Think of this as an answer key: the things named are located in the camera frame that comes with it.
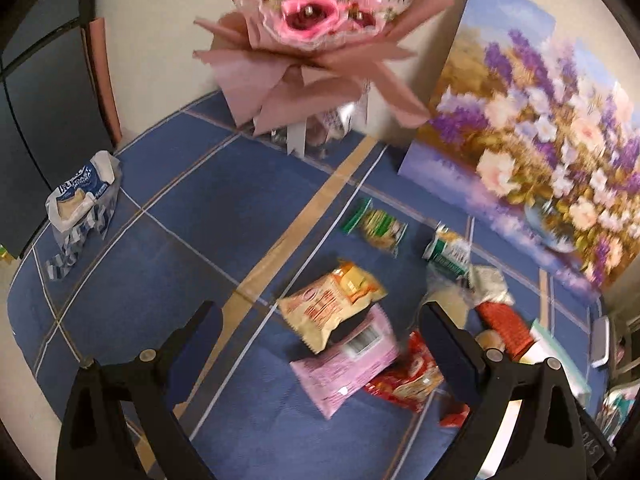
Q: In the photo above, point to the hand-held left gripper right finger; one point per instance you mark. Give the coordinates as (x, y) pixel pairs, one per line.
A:
(445, 347)

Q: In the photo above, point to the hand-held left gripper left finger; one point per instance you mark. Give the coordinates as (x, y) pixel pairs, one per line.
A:
(201, 329)

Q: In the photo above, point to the clear plastic bun packet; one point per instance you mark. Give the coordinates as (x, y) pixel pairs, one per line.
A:
(447, 297)

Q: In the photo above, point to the red orange patterned packet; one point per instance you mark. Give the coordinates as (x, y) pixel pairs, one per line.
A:
(507, 330)

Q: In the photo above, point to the small red snack packet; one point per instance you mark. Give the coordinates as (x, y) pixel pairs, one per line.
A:
(455, 415)

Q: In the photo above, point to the white beige snack packet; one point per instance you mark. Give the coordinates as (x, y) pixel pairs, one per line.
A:
(490, 282)

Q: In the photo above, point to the green white snack packet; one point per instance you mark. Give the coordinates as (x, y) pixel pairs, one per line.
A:
(450, 255)

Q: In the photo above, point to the pink snack packet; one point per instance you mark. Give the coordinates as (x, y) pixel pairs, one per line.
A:
(345, 370)

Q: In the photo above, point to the beige orange snack packet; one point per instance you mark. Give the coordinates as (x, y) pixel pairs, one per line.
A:
(325, 305)

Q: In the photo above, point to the green cracker packet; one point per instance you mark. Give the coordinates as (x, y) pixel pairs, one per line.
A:
(377, 227)

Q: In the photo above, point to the blue plaid tablecloth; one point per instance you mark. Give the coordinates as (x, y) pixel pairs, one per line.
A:
(200, 240)

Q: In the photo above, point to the white grey device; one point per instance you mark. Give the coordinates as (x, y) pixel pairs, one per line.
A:
(600, 342)

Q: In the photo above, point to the blue white tissue pack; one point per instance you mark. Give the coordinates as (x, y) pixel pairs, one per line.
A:
(82, 200)

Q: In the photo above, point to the floral painting canvas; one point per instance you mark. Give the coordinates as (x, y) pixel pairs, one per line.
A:
(530, 135)

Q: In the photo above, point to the clear glass vase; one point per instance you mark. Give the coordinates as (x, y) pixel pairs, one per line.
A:
(330, 127)

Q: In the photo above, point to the dark cabinet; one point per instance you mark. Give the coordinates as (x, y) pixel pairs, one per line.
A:
(45, 135)

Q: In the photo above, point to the pink paper flower bouquet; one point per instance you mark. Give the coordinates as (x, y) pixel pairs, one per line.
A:
(310, 35)

